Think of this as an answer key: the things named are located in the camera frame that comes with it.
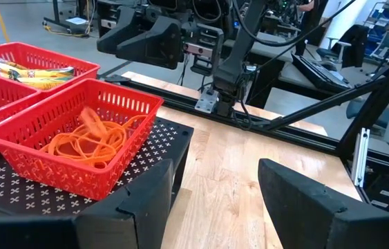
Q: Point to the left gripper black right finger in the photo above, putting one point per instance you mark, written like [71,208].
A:
[301,214]

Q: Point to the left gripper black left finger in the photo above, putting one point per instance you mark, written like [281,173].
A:
[139,214]

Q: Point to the black perforated metal riser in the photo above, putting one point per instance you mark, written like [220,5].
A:
[152,145]

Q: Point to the silver aluminium frame bracket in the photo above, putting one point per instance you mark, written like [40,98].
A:
[360,159]

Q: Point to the orange rubber band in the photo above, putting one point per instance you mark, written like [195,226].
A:
[135,120]
[118,138]
[87,157]
[63,148]

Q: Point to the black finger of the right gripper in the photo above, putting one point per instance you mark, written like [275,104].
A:
[121,27]
[156,45]

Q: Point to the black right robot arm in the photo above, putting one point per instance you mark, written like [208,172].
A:
[239,62]

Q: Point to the red plastic slotted basket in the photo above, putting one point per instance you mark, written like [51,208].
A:
[83,76]
[4,100]
[139,110]

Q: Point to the black keyboard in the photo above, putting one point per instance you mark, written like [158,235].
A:
[318,72]

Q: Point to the person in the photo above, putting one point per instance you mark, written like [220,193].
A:
[310,27]

